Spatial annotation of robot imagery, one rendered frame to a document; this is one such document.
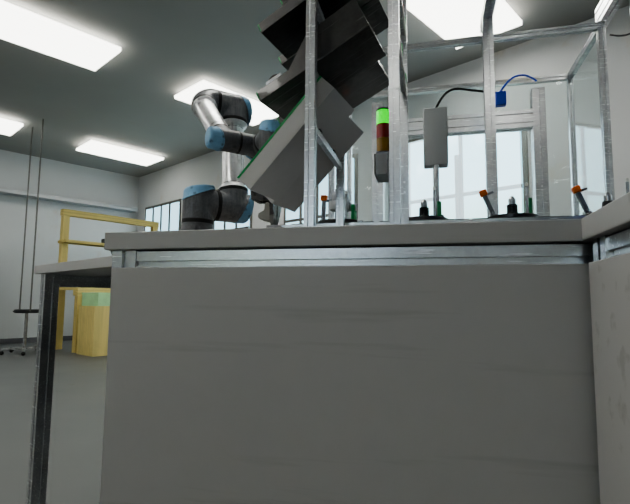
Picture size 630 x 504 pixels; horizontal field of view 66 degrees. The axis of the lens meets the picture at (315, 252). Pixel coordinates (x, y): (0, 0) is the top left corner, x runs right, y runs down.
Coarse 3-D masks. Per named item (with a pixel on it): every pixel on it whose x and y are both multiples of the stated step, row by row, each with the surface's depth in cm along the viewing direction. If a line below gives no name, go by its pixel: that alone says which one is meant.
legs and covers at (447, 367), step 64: (128, 256) 81; (192, 256) 78; (256, 256) 76; (320, 256) 73; (384, 256) 71; (448, 256) 69; (512, 256) 67; (576, 256) 65; (128, 320) 79; (192, 320) 76; (256, 320) 74; (320, 320) 71; (384, 320) 69; (448, 320) 67; (512, 320) 65; (576, 320) 63; (128, 384) 78; (192, 384) 75; (256, 384) 73; (320, 384) 70; (384, 384) 68; (448, 384) 66; (512, 384) 64; (576, 384) 62; (128, 448) 77; (192, 448) 74; (256, 448) 72; (320, 448) 69; (384, 448) 67; (448, 448) 65; (512, 448) 63; (576, 448) 62
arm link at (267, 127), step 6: (264, 120) 156; (270, 120) 156; (276, 120) 157; (264, 126) 156; (270, 126) 155; (276, 126) 156; (264, 132) 156; (270, 132) 155; (258, 138) 158; (264, 138) 155; (258, 144) 159
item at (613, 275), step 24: (600, 216) 56; (624, 216) 49; (600, 240) 59; (624, 240) 53; (600, 264) 57; (624, 264) 50; (600, 288) 57; (624, 288) 50; (600, 312) 58; (624, 312) 50; (600, 336) 58; (624, 336) 50; (600, 360) 58; (624, 360) 51; (600, 384) 58; (624, 384) 51; (600, 408) 58; (624, 408) 51; (600, 432) 58; (624, 432) 51; (600, 456) 58; (624, 456) 51; (600, 480) 58; (624, 480) 51
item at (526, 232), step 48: (144, 240) 79; (192, 240) 77; (240, 240) 75; (288, 240) 73; (336, 240) 72; (384, 240) 70; (432, 240) 68; (480, 240) 67; (528, 240) 65; (576, 240) 64
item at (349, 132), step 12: (348, 120) 116; (336, 132) 116; (348, 132) 120; (360, 132) 124; (336, 144) 120; (348, 144) 125; (324, 156) 121; (324, 168) 125; (300, 180) 121; (288, 192) 121; (300, 192) 126; (276, 204) 122; (288, 204) 126; (300, 204) 130
